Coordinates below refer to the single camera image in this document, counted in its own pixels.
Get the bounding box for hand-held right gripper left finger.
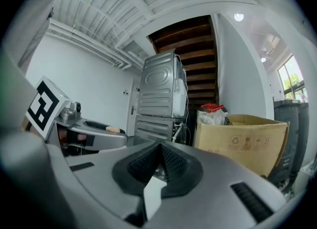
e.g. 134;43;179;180
46;140;161;229

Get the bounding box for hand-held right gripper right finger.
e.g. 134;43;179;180
148;140;288;229

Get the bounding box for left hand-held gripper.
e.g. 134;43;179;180
24;75;128;158

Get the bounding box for person's left hand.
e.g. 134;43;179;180
58;128;88;148

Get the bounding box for white door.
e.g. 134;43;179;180
126;78;142;136

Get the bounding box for small silver laundry machine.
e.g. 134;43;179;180
133;114;192;147

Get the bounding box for brown cardboard box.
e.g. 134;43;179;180
192;114;290;178

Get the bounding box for large silver laundry machine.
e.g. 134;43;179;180
137;51;189;119

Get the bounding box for white plastic bag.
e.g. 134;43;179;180
197;103;229;126

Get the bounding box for white ceiling pipes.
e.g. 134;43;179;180
48;18;139;70

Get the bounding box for person's white shirt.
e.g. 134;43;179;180
0;0;72;229

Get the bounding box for dark grey plastic bin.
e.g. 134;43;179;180
268;98;311;189

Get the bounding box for brown wooden staircase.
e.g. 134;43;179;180
148;14;220;112

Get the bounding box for window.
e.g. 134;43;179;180
276;55;309;100

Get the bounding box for white drain hose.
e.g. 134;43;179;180
172;121;185;142

